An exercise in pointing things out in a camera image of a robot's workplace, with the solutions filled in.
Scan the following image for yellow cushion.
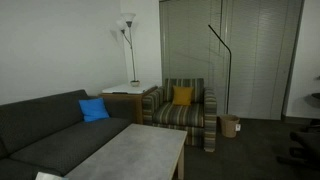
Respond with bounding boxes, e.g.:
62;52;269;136
172;85;194;107

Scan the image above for striped armchair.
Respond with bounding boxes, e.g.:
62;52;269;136
142;77;218;153

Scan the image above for blue cushion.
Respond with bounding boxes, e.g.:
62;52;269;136
78;97;111;123

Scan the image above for black arc floor lamp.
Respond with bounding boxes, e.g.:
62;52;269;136
208;24;233;115

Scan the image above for wicker waste basket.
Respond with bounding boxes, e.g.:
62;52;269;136
218;114;242;139

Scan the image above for grey window blinds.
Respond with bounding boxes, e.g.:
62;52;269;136
158;0;305;121

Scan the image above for dark grey fabric sofa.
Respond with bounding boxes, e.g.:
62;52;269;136
0;89;138;180

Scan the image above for black office chair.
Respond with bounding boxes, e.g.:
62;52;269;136
275;91;320;172

